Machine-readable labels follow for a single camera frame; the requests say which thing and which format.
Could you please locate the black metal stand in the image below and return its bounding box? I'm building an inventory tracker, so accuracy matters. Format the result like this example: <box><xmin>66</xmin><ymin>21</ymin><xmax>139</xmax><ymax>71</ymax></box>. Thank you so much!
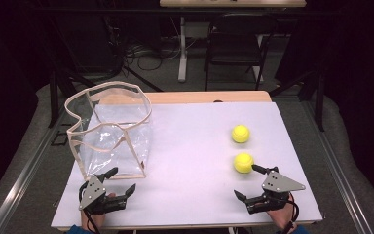
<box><xmin>47</xmin><ymin>69</ymin><xmax>95</xmax><ymax>129</ymax></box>
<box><xmin>269</xmin><ymin>69</ymin><xmax>326</xmax><ymax>133</ymax></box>

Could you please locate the bundle of floor cables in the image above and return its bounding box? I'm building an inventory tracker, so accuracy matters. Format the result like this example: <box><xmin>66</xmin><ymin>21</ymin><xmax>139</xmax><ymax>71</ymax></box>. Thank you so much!
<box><xmin>123</xmin><ymin>38</ymin><xmax>183</xmax><ymax>72</ymax></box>

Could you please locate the hand-held gripper black cable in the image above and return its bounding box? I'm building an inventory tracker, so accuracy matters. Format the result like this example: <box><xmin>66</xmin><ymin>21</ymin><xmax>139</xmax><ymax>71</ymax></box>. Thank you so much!
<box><xmin>280</xmin><ymin>199</ymin><xmax>301</xmax><ymax>234</ymax></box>
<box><xmin>78</xmin><ymin>181</ymin><xmax>101</xmax><ymax>234</ymax></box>

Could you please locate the right hand-held gripper black cable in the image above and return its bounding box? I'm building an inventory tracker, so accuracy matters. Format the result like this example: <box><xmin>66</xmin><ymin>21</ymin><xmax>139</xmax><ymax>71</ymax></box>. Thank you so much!
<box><xmin>280</xmin><ymin>199</ymin><xmax>301</xmax><ymax>234</ymax></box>

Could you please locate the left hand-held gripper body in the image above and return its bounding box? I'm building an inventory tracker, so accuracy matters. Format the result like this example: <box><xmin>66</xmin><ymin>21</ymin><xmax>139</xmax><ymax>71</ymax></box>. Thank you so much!
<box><xmin>78</xmin><ymin>175</ymin><xmax>128</xmax><ymax>215</ymax></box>

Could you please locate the wooden table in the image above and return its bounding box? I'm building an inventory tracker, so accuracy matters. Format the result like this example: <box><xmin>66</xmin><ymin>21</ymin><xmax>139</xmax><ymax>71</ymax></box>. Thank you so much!
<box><xmin>56</xmin><ymin>90</ymin><xmax>318</xmax><ymax>232</ymax></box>

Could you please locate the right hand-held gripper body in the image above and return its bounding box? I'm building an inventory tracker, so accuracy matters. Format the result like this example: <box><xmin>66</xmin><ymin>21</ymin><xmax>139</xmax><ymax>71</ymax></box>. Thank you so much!
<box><xmin>243</xmin><ymin>171</ymin><xmax>307</xmax><ymax>215</ymax></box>

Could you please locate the light desk with white legs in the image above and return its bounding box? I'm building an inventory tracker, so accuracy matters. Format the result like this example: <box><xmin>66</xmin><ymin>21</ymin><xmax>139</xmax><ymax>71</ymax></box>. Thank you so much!
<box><xmin>159</xmin><ymin>0</ymin><xmax>307</xmax><ymax>84</ymax></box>

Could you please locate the transparent bag with beige trim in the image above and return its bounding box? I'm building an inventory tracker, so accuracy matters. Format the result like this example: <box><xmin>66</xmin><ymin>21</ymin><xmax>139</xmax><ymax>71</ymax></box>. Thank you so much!
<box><xmin>63</xmin><ymin>80</ymin><xmax>153</xmax><ymax>181</ymax></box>

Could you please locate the person's left hand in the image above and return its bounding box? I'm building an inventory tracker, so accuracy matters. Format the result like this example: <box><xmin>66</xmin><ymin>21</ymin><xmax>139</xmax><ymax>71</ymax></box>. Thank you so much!
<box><xmin>80</xmin><ymin>193</ymin><xmax>117</xmax><ymax>232</ymax></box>

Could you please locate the person's right hand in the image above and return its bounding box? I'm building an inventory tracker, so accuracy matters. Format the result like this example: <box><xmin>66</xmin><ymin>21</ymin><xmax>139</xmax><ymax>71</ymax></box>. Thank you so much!
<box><xmin>266</xmin><ymin>194</ymin><xmax>298</xmax><ymax>233</ymax></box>

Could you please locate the left hand-held gripper black cable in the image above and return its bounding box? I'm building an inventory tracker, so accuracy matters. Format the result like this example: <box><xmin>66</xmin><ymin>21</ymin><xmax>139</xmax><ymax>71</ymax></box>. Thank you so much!
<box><xmin>78</xmin><ymin>181</ymin><xmax>101</xmax><ymax>234</ymax></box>

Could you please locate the yellow tennis ball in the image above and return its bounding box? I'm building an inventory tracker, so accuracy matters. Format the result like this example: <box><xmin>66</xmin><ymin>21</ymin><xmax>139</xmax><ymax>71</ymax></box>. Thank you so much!
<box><xmin>231</xmin><ymin>124</ymin><xmax>251</xmax><ymax>144</ymax></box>
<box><xmin>233</xmin><ymin>152</ymin><xmax>255</xmax><ymax>175</ymax></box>

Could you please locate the metal floor rail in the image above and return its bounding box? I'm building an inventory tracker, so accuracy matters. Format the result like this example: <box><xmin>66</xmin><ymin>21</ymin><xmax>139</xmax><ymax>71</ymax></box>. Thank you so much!
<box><xmin>0</xmin><ymin>110</ymin><xmax>69</xmax><ymax>234</ymax></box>
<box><xmin>303</xmin><ymin>100</ymin><xmax>374</xmax><ymax>234</ymax></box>

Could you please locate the small black floor frame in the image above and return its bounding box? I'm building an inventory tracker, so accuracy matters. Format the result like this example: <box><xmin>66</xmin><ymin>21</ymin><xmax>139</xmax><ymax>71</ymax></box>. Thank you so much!
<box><xmin>51</xmin><ymin>130</ymin><xmax>69</xmax><ymax>147</ymax></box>

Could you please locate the black chair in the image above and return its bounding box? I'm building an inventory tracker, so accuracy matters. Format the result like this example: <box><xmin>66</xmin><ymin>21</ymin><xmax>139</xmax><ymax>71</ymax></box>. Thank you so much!
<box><xmin>204</xmin><ymin>13</ymin><xmax>278</xmax><ymax>92</ymax></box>

